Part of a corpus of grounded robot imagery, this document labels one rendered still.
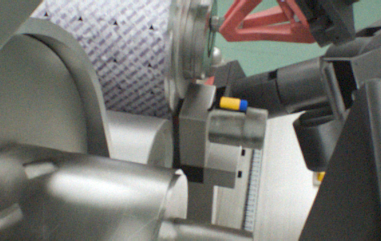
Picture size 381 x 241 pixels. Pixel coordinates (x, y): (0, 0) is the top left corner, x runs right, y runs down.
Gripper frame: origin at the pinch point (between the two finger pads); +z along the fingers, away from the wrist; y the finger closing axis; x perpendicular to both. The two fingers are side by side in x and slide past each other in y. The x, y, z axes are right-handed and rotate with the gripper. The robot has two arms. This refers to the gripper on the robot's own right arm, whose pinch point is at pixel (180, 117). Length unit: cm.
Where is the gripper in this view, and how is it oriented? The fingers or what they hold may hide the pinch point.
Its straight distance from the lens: 54.3
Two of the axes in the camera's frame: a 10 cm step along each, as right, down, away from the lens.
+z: -8.6, 2.1, 4.7
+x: -4.8, -6.8, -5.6
